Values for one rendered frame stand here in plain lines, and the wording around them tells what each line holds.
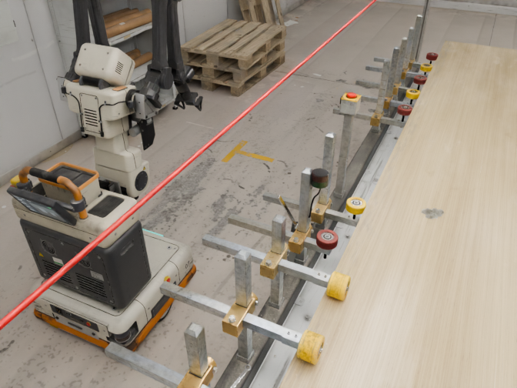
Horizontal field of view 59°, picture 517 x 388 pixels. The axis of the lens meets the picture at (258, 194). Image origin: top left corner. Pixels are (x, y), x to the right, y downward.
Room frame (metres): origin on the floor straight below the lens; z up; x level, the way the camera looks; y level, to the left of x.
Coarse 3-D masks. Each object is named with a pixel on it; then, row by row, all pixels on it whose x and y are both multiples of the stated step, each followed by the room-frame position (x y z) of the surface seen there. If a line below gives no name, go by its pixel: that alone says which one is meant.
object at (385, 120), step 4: (336, 108) 2.56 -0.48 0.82; (332, 112) 2.55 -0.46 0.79; (336, 112) 2.54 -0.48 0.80; (360, 112) 2.49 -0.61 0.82; (356, 116) 2.48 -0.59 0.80; (360, 116) 2.47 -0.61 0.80; (364, 116) 2.46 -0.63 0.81; (368, 116) 2.45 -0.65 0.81; (368, 120) 2.45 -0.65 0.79; (380, 120) 2.42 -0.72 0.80; (384, 120) 2.41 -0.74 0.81; (388, 120) 2.40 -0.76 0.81; (392, 120) 2.39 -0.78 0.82; (396, 120) 2.39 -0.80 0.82; (400, 120) 2.39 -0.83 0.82; (388, 124) 2.40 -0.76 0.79; (392, 124) 2.39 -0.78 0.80; (396, 124) 2.38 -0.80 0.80; (400, 124) 2.37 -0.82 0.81; (404, 124) 2.36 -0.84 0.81
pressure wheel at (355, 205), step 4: (348, 200) 1.49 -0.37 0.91; (352, 200) 1.50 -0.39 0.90; (356, 200) 1.50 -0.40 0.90; (360, 200) 1.49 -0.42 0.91; (364, 200) 1.49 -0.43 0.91; (348, 204) 1.47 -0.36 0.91; (352, 204) 1.47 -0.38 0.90; (356, 204) 1.47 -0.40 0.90; (360, 204) 1.47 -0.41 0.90; (364, 204) 1.47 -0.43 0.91; (348, 208) 1.46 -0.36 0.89; (352, 208) 1.45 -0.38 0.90; (356, 208) 1.44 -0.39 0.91; (360, 208) 1.44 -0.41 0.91; (364, 208) 1.45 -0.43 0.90; (352, 212) 1.44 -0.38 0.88; (356, 212) 1.44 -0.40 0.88; (360, 212) 1.44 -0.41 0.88
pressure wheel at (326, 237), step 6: (318, 234) 1.28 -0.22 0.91; (324, 234) 1.28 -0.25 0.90; (330, 234) 1.28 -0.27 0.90; (336, 234) 1.28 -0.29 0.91; (318, 240) 1.25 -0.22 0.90; (324, 240) 1.25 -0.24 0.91; (330, 240) 1.25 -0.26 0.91; (336, 240) 1.25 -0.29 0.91; (324, 246) 1.23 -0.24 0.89; (330, 246) 1.23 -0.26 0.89; (324, 258) 1.27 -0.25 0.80
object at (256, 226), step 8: (232, 216) 1.44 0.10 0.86; (240, 216) 1.44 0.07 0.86; (232, 224) 1.43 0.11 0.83; (240, 224) 1.41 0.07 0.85; (248, 224) 1.40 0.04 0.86; (256, 224) 1.40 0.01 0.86; (264, 224) 1.40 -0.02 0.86; (264, 232) 1.37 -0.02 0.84; (288, 232) 1.34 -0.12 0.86; (288, 240) 1.32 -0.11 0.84; (312, 240) 1.30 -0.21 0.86; (312, 248) 1.28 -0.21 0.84; (320, 248) 1.26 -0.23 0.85
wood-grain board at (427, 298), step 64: (448, 64) 3.09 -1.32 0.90; (512, 64) 3.09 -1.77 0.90; (448, 128) 2.14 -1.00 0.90; (512, 128) 2.14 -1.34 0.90; (384, 192) 1.56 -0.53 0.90; (448, 192) 1.56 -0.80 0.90; (512, 192) 1.56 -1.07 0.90; (384, 256) 1.17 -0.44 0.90; (448, 256) 1.17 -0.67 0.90; (512, 256) 1.17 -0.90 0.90; (320, 320) 0.89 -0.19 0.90; (384, 320) 0.89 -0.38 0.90; (448, 320) 0.89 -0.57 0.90; (512, 320) 0.89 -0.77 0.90; (320, 384) 0.68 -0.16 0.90; (384, 384) 0.68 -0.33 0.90; (448, 384) 0.68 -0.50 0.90; (512, 384) 0.68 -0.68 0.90
